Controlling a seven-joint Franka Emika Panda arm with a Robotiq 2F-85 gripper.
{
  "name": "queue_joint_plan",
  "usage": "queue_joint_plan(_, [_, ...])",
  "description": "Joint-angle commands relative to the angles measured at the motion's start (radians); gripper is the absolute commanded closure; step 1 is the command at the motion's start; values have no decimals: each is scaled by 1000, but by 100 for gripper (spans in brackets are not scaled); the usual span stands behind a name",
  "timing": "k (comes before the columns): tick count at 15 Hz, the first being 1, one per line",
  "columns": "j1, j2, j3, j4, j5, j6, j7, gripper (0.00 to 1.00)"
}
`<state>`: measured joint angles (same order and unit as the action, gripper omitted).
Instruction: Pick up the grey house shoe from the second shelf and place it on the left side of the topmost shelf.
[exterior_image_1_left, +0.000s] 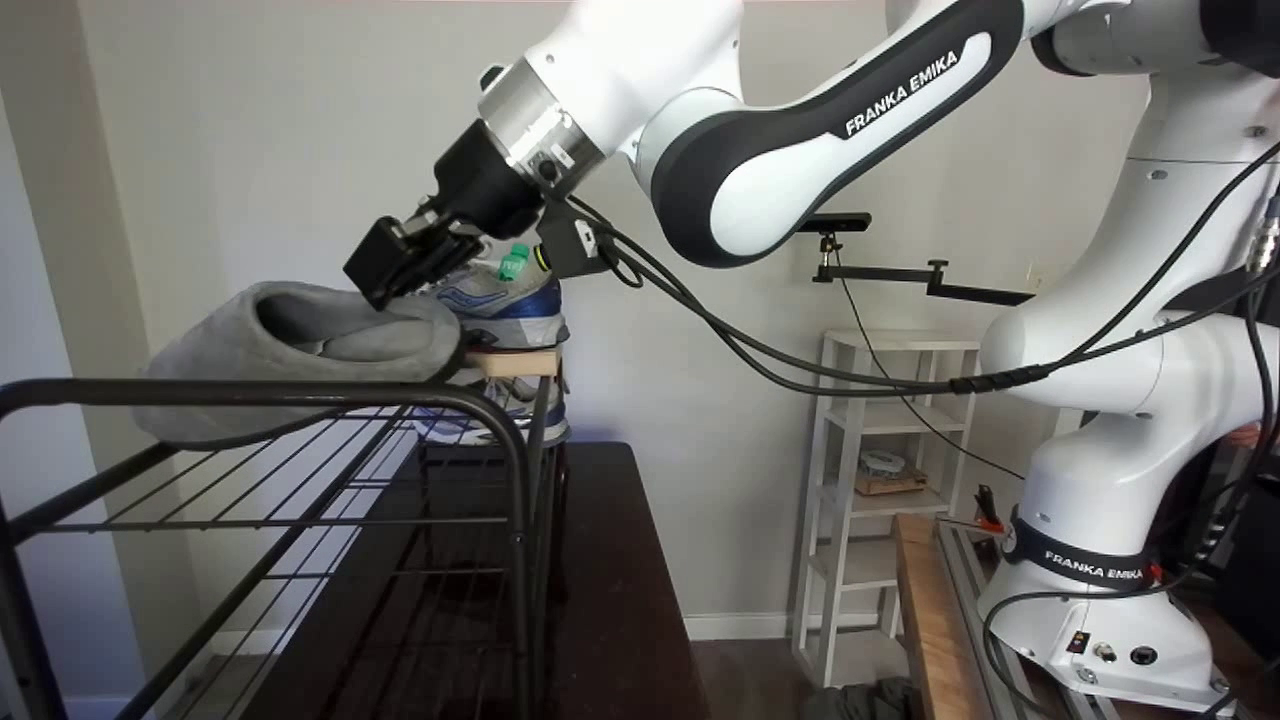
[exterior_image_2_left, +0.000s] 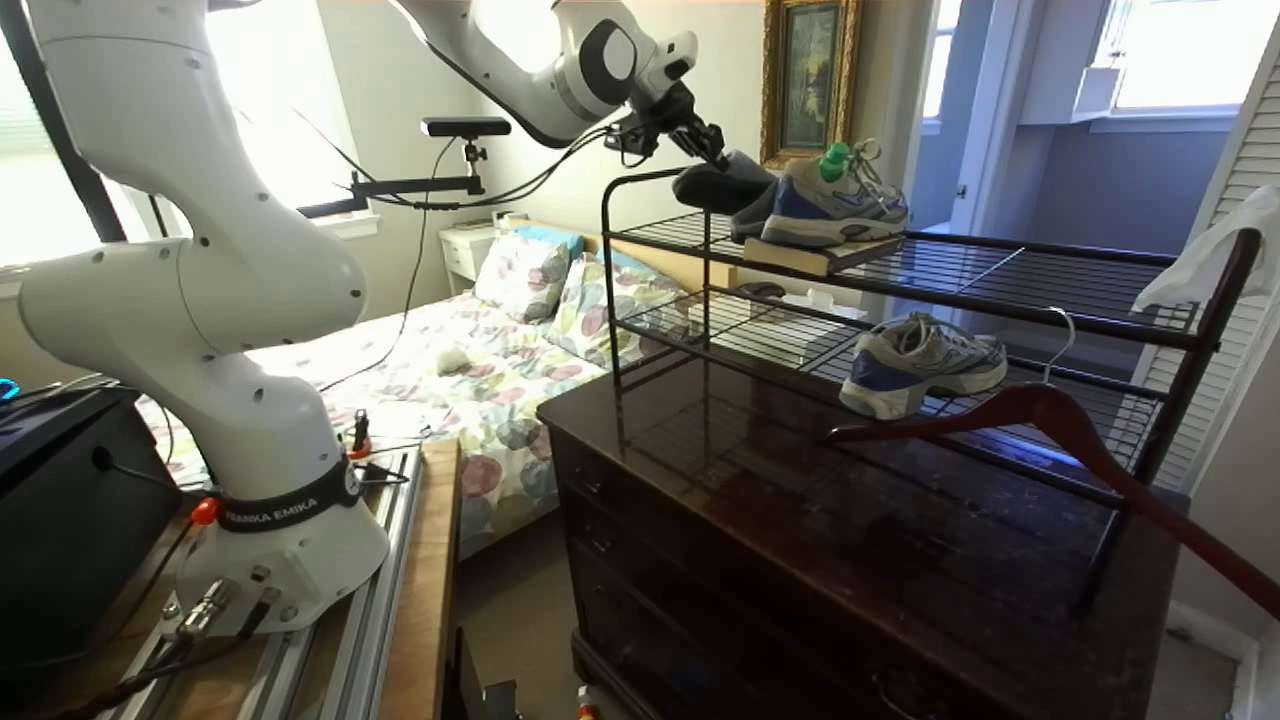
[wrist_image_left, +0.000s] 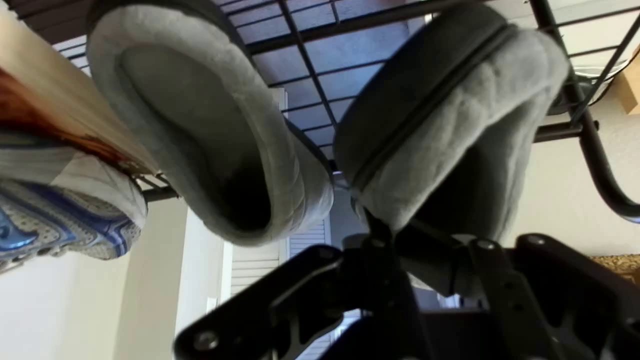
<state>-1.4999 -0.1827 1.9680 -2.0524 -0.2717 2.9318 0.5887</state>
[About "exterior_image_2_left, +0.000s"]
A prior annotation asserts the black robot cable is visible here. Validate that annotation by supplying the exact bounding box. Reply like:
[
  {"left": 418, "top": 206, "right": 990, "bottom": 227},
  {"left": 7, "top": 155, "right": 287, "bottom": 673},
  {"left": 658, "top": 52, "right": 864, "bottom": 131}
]
[{"left": 291, "top": 105, "right": 632, "bottom": 215}]

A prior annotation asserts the dark wooden dresser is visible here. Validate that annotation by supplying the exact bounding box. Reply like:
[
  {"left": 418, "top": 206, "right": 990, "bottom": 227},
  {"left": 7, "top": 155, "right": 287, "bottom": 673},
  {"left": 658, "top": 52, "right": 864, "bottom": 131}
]
[{"left": 537, "top": 353, "right": 1193, "bottom": 720}]

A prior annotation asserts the white nightstand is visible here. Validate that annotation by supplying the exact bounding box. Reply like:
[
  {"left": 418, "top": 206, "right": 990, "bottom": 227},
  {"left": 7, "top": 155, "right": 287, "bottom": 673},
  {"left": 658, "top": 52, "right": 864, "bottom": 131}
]
[{"left": 438, "top": 215, "right": 504, "bottom": 287}]

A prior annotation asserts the black metal shoe rack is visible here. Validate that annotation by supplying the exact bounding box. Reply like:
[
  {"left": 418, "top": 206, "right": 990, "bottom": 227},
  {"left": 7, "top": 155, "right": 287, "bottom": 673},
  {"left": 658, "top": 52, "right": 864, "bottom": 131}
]
[{"left": 597, "top": 163, "right": 1265, "bottom": 621}]

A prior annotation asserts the wooden robot mounting board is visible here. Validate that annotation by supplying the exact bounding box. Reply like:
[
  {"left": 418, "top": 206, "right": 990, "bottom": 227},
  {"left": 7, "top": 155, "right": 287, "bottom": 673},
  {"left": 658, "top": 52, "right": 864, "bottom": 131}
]
[{"left": 35, "top": 436, "right": 463, "bottom": 720}]

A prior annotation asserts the grey and blue sneaker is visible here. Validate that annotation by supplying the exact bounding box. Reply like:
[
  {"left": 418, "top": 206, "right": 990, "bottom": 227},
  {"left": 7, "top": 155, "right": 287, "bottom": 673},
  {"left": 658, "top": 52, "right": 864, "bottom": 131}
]
[
  {"left": 756, "top": 135, "right": 918, "bottom": 254},
  {"left": 835, "top": 311, "right": 1018, "bottom": 419}
]

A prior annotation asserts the small green cap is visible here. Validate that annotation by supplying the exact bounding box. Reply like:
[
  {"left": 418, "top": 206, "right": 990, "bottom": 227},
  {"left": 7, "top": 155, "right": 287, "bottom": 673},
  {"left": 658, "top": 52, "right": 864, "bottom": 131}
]
[{"left": 813, "top": 140, "right": 857, "bottom": 188}]

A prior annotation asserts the floral pillow with blue edge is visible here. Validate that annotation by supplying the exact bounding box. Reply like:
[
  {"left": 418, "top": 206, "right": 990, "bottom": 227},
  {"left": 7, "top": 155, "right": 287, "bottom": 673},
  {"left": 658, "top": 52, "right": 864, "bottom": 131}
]
[{"left": 470, "top": 219, "right": 588, "bottom": 330}]

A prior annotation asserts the bed with floral cover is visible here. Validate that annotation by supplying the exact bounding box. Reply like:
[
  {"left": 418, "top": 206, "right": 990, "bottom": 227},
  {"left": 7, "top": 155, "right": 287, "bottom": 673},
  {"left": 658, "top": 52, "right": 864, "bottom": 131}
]
[{"left": 254, "top": 215, "right": 700, "bottom": 563}]

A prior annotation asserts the black control box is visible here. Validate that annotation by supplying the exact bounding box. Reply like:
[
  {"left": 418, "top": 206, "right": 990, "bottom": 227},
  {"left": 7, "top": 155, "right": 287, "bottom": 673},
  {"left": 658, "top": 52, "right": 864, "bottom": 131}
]
[{"left": 0, "top": 381, "right": 192, "bottom": 675}]

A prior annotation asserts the tan hardcover book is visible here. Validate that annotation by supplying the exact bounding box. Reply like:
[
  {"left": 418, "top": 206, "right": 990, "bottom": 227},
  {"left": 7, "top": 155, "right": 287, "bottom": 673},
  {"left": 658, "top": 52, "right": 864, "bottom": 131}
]
[{"left": 737, "top": 227, "right": 914, "bottom": 283}]

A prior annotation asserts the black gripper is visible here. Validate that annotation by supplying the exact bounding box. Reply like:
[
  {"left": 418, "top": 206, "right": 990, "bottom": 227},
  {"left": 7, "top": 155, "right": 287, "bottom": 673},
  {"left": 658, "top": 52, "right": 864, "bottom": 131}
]
[{"left": 645, "top": 77, "right": 734, "bottom": 167}]

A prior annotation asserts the white louvered door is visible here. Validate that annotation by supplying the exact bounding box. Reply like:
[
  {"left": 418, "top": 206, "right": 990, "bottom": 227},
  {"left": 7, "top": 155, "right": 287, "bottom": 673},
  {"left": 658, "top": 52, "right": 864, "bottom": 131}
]
[{"left": 1150, "top": 16, "right": 1280, "bottom": 501}]

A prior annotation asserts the gold framed picture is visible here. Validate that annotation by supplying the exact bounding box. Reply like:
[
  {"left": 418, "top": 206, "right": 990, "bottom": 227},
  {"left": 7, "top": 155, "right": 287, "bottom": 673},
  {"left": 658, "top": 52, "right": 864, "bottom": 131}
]
[{"left": 756, "top": 0, "right": 864, "bottom": 172}]

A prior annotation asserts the black stereo camera bar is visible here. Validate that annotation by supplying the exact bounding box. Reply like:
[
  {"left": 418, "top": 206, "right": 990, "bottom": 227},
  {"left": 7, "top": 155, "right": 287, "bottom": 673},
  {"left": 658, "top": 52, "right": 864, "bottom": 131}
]
[{"left": 420, "top": 111, "right": 518, "bottom": 146}]

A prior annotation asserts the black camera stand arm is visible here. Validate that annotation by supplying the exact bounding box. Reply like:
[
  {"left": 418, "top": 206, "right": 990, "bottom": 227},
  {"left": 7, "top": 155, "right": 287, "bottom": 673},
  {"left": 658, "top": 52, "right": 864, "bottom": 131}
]
[{"left": 346, "top": 131, "right": 494, "bottom": 207}]

